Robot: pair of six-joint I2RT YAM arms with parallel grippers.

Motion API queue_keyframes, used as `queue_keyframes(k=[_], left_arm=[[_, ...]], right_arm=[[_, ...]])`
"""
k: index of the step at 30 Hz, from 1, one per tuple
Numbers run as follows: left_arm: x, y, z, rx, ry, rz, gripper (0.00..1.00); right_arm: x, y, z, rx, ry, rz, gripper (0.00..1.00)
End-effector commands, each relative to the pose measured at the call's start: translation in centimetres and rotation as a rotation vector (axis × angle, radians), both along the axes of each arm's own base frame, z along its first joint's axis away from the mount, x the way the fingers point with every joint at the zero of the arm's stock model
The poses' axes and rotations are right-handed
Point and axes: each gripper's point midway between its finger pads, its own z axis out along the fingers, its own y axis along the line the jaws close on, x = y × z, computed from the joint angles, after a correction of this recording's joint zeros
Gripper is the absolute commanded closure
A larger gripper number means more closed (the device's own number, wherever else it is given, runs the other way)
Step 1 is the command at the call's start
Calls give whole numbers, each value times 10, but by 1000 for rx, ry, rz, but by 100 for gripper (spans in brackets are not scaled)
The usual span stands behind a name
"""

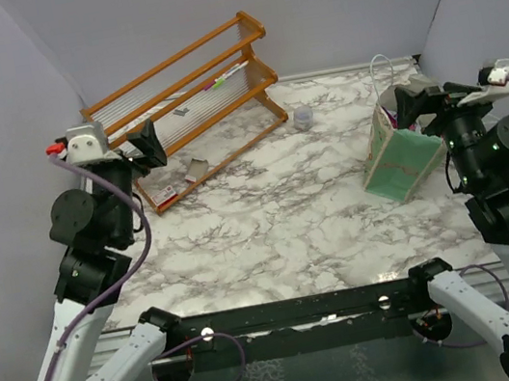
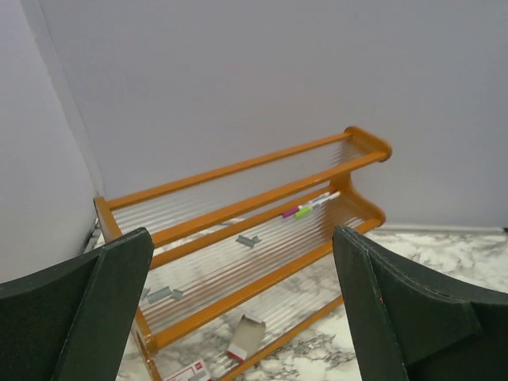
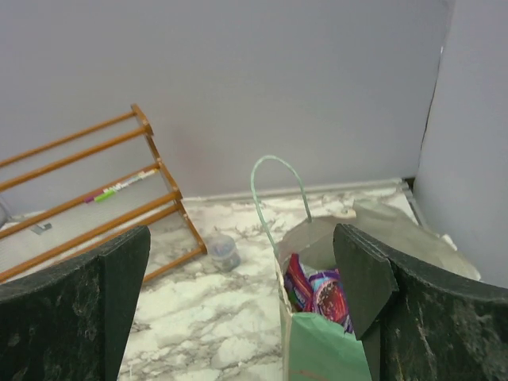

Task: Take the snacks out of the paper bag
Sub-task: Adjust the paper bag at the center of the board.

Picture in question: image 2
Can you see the grey staple strip upper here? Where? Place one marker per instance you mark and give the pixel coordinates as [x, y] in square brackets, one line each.
[249, 242]

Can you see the grey staple strip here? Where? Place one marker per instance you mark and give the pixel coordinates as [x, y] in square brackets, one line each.
[161, 294]
[249, 242]

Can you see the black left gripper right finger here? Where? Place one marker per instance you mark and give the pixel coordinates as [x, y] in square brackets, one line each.
[409, 322]

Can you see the open small cardboard box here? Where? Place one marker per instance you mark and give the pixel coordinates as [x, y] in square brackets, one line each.
[247, 337]

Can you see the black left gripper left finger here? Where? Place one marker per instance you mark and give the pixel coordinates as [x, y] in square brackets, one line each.
[71, 321]

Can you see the purple capped marker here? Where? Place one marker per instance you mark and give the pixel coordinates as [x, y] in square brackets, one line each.
[306, 205]

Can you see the red white staple box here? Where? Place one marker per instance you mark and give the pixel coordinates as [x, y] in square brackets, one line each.
[196, 371]

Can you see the grey staple strip lower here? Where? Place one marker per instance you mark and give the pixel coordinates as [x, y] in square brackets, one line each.
[161, 294]

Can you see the orange wooden two-tier rack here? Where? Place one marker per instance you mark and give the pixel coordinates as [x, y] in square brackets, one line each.
[288, 280]

